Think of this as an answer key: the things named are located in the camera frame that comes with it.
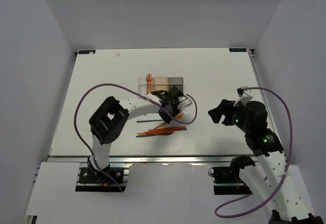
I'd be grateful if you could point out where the amber plastic container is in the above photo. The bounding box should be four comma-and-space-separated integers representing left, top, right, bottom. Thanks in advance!
153, 77, 169, 91

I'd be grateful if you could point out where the blue table sticker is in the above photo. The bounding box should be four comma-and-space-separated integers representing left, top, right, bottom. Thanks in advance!
78, 50, 96, 54
229, 48, 247, 52

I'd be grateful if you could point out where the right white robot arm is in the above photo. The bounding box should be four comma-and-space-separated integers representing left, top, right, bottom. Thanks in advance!
208, 99, 323, 223

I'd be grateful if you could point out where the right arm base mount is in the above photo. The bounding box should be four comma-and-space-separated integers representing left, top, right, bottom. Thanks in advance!
207, 156, 255, 195

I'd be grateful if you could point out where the yellow-orange knife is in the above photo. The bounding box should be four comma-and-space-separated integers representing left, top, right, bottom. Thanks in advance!
137, 131, 157, 136

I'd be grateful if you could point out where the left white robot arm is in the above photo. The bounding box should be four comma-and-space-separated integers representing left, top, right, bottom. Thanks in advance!
89, 87, 192, 183

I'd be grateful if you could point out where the aluminium table rail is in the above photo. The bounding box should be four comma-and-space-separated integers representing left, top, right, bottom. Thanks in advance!
47, 154, 258, 165

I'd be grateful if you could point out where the clear plastic container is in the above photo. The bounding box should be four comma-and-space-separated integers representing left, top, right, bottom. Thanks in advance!
138, 77, 153, 97

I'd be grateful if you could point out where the smoky grey plastic container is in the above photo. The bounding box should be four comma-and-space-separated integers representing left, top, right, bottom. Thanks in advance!
169, 77, 184, 92

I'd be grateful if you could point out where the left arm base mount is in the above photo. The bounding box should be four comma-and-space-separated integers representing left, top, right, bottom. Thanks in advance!
75, 167, 128, 193

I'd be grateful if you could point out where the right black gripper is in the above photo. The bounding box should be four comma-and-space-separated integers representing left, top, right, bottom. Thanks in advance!
207, 100, 251, 133

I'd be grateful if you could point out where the red-orange knife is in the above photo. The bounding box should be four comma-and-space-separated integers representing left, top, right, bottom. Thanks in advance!
143, 129, 174, 135

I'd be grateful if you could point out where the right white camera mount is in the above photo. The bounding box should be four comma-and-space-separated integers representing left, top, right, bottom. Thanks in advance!
233, 87, 253, 107

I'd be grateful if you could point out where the right blue table sticker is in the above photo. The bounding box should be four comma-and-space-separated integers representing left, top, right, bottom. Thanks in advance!
229, 48, 247, 52

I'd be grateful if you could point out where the red-orange fork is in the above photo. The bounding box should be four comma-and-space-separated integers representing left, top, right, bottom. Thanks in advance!
146, 74, 152, 95

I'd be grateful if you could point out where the left blue table sticker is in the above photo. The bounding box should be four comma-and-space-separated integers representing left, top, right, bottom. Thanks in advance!
78, 50, 96, 54

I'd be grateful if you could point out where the blue knife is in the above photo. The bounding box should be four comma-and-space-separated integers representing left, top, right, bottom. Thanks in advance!
136, 131, 174, 138

